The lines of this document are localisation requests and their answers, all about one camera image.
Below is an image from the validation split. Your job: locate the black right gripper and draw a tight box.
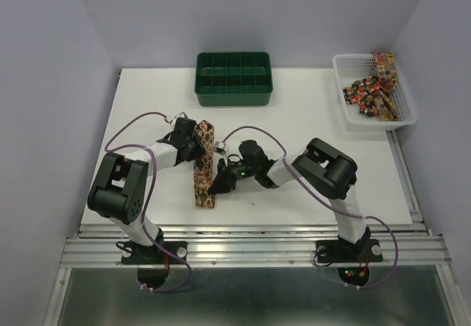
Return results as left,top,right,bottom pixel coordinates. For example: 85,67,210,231
208,157,257,195

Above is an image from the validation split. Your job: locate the paisley patterned tie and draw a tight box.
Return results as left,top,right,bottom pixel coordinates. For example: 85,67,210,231
194,120,215,209

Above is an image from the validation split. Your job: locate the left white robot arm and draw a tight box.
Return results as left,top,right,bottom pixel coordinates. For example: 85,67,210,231
87,115,207,265

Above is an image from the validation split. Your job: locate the green compartment organizer box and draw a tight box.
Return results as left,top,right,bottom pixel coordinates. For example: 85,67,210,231
194,52,274,107

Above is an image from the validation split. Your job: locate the dark multicolour dotted tie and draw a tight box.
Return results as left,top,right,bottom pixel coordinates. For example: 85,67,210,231
342,77,389,121

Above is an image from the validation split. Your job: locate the white perforated plastic basket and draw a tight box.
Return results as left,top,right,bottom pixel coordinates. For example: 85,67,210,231
333,52,417,131

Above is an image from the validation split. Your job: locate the yellow patterned tie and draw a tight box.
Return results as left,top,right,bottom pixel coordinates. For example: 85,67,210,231
372,52,399,121

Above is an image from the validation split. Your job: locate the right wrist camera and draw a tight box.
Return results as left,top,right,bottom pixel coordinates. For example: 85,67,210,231
213,141,228,157

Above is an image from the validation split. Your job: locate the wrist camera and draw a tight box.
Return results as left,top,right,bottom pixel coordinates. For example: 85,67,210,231
213,141,228,157
165,112,188,124

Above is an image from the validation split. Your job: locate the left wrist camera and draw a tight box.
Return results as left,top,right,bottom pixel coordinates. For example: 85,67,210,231
165,112,188,124

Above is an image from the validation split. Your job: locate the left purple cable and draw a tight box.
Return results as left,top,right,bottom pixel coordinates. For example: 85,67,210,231
105,111,193,294

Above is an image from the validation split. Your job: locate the purple cable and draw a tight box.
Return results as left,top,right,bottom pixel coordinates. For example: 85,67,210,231
105,111,193,294
222,125,400,291

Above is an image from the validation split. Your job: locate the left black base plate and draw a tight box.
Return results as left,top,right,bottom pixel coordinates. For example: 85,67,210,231
115,241,188,266

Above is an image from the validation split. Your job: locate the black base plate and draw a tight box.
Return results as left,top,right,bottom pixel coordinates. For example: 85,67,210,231
115,241,188,266
315,239,383,266

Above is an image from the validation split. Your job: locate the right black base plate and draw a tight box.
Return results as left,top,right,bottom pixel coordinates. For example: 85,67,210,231
315,239,383,266

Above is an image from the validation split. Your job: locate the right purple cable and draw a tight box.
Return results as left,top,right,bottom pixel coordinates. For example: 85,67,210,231
222,125,400,291

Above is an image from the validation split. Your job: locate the aluminium rail frame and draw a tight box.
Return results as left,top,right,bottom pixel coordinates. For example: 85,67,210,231
60,130,452,268

